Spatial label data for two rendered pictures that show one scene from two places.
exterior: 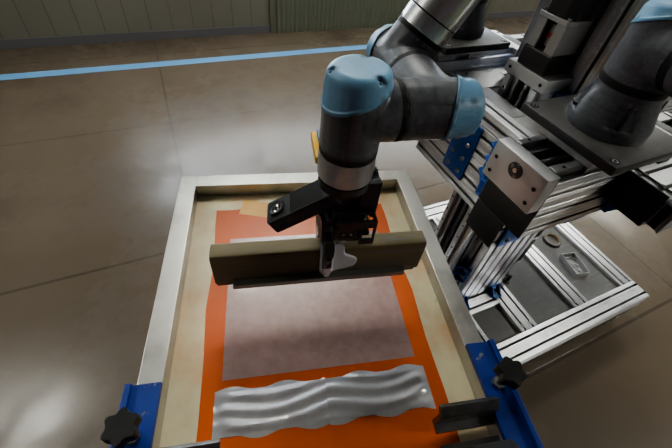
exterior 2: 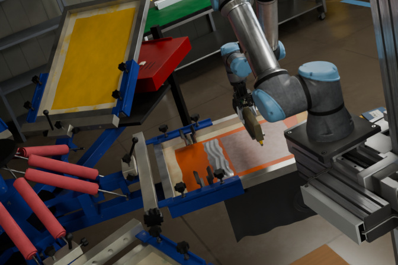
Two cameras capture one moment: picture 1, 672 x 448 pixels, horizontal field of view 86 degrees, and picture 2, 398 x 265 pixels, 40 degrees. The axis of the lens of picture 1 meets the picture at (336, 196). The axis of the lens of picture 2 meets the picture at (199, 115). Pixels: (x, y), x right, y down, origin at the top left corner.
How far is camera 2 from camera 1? 224 cm
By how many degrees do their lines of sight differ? 80
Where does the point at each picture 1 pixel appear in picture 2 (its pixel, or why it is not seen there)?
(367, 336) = (242, 160)
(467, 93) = (234, 61)
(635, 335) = not seen: outside the picture
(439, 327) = not seen: hidden behind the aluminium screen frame
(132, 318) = not seen: hidden behind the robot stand
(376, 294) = (263, 158)
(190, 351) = (228, 129)
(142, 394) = (208, 122)
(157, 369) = (217, 122)
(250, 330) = (238, 136)
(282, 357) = (230, 145)
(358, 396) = (218, 163)
